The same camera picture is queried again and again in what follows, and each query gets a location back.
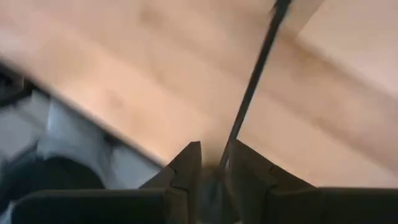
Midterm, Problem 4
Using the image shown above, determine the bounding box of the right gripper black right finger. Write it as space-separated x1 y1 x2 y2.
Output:
229 139 398 224

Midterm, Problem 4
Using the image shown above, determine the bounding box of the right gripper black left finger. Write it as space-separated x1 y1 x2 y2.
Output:
11 141 203 224

